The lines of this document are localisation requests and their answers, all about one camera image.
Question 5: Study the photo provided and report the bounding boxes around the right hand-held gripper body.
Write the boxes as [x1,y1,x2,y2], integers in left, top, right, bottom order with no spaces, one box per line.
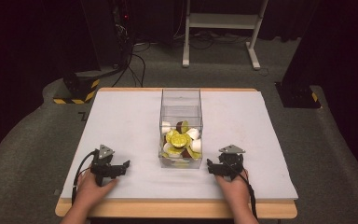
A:
[218,144,246,182]

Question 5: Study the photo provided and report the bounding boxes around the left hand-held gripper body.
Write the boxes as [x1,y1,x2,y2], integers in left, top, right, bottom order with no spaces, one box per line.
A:
[89,144,119,188]

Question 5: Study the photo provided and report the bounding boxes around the person's right hand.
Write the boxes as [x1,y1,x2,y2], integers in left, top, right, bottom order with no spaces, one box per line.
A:
[214,169,252,207]

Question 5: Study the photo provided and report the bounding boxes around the person's left hand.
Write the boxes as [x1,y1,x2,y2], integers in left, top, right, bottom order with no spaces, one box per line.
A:
[75,169,119,210]

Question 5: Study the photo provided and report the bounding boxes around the white table mat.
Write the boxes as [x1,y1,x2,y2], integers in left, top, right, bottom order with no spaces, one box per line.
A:
[60,90,299,201]

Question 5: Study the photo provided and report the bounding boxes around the pile of gold coins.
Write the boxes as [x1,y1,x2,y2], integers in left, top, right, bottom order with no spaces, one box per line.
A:
[160,119,203,166]

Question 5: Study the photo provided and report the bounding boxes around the clear plastic box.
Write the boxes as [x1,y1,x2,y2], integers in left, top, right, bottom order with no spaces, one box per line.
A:
[158,88,204,170]

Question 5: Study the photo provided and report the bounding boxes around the hazard-striped black stand base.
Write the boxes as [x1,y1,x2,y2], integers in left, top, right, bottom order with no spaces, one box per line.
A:
[274,81,322,109]
[52,69,102,105]

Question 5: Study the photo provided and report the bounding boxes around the black equipment tower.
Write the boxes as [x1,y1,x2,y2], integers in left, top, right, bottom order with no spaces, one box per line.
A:
[80,0,135,71]

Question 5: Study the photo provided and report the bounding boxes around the white metal stand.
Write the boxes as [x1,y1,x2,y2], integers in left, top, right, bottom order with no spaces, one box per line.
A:
[182,0,270,71]

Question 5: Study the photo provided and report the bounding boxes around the dark stand column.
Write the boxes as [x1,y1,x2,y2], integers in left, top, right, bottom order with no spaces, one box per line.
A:
[280,0,358,86]

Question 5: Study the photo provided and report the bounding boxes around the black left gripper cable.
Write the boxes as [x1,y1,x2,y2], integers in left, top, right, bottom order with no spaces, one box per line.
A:
[71,149,98,206]

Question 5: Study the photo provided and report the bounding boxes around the black floor cables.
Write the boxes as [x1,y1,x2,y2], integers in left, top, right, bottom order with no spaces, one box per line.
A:
[111,41,152,89]

